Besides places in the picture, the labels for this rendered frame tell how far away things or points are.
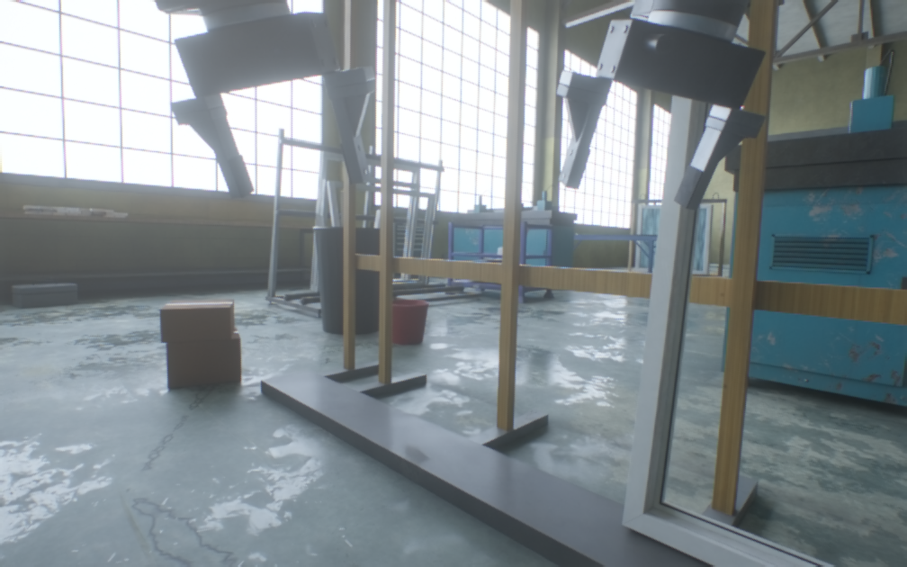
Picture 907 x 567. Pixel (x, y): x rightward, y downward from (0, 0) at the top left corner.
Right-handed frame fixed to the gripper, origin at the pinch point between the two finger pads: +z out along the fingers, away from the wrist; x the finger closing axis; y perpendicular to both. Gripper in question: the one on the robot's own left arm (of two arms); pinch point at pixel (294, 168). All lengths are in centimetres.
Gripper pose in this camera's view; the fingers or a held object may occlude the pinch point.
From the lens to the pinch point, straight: 50.9
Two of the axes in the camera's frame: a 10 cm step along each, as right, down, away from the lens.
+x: -9.8, 0.8, 1.8
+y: 1.2, -4.8, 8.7
